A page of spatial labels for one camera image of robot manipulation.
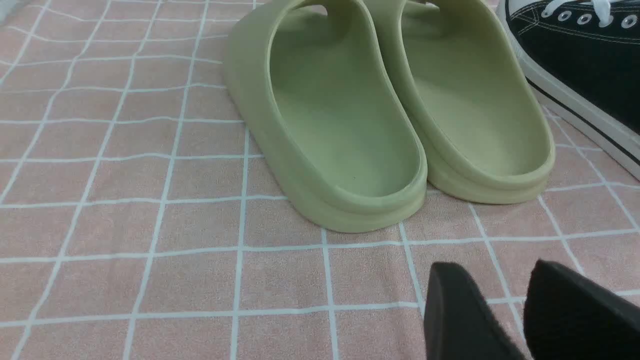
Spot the pink checkered tablecloth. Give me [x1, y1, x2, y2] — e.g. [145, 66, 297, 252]
[0, 0, 639, 360]

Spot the black left canvas sneaker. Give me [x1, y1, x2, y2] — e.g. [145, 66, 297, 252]
[496, 0, 640, 178]

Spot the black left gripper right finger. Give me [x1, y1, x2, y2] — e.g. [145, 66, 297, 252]
[523, 259, 640, 360]

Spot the green slipper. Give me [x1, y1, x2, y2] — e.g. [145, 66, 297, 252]
[222, 0, 427, 233]
[365, 0, 556, 204]

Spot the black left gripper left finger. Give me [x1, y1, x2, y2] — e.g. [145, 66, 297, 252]
[423, 262, 526, 360]

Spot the green left slipper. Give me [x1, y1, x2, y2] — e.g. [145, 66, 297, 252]
[222, 0, 427, 233]

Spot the green right slipper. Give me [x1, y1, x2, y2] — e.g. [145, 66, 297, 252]
[365, 0, 556, 204]

